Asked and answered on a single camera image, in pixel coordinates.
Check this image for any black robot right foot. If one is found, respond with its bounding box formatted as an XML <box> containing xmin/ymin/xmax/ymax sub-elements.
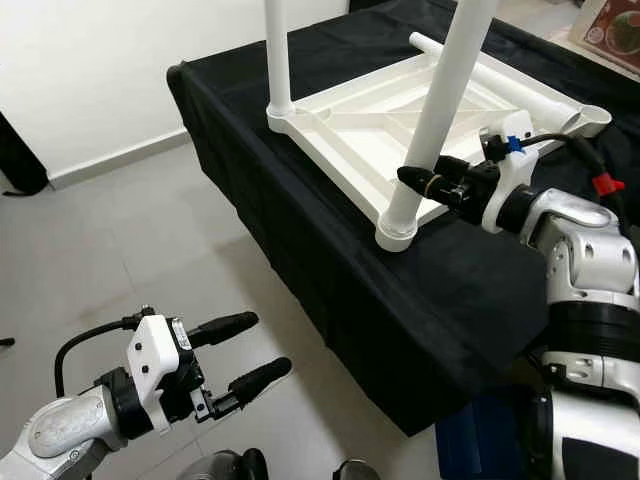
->
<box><xmin>335</xmin><ymin>460</ymin><xmax>381</xmax><ymax>480</ymax></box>

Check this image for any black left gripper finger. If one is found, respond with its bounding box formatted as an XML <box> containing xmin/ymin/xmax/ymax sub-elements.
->
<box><xmin>188</xmin><ymin>312</ymin><xmax>259</xmax><ymax>349</ymax></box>
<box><xmin>215</xmin><ymin>357</ymin><xmax>293</xmax><ymax>416</ymax></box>

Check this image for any black tablecloth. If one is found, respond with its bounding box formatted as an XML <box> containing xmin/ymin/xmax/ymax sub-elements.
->
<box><xmin>168</xmin><ymin>0</ymin><xmax>640</xmax><ymax>436</ymax></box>

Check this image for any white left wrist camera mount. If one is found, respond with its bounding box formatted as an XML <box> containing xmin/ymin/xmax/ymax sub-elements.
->
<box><xmin>125</xmin><ymin>315</ymin><xmax>191</xmax><ymax>436</ymax></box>

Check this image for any food picture poster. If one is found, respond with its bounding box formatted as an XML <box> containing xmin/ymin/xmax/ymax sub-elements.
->
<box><xmin>570</xmin><ymin>0</ymin><xmax>640</xmax><ymax>71</ymax></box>

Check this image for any black robot foot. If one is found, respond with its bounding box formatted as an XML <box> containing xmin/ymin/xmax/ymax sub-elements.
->
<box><xmin>335</xmin><ymin>460</ymin><xmax>381</xmax><ymax>480</ymax></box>
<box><xmin>180</xmin><ymin>450</ymin><xmax>269</xmax><ymax>480</ymax></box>

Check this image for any white plastic table top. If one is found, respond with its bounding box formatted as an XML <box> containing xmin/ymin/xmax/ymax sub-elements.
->
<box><xmin>267</xmin><ymin>45</ymin><xmax>611</xmax><ymax>251</ymax></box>

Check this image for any black robot left foot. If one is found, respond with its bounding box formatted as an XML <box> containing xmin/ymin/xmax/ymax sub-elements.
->
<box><xmin>180</xmin><ymin>450</ymin><xmax>269</xmax><ymax>480</ymax></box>

